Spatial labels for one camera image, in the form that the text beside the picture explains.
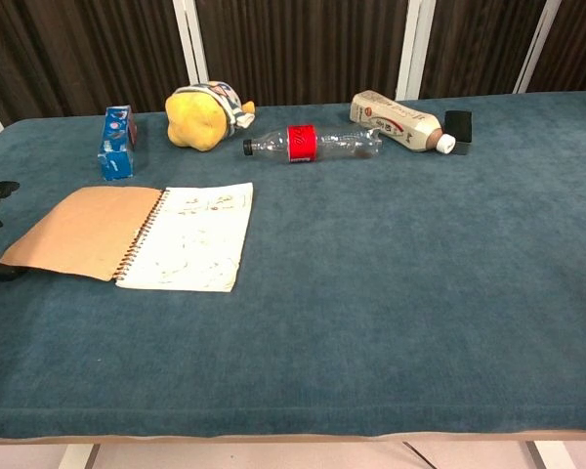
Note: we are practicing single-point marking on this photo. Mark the blue velvet table cloth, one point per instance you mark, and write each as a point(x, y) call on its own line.
point(371, 273)

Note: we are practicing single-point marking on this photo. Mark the yellow plush toy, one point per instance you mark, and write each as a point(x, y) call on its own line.
point(200, 119)

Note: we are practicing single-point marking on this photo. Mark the clear red label plastic bottle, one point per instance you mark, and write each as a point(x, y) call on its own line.
point(317, 142)

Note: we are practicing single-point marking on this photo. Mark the blue cookie box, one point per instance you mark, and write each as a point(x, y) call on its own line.
point(117, 142)

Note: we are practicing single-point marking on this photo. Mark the black rectangular block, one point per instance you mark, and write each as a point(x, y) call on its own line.
point(459, 132)

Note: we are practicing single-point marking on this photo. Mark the beige milk tea bottle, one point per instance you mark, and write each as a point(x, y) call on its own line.
point(395, 119)

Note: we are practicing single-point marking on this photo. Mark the white table leg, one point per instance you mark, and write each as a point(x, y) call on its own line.
point(78, 456)
point(542, 454)

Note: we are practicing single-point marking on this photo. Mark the brown spiral notebook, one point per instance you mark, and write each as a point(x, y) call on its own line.
point(141, 234)

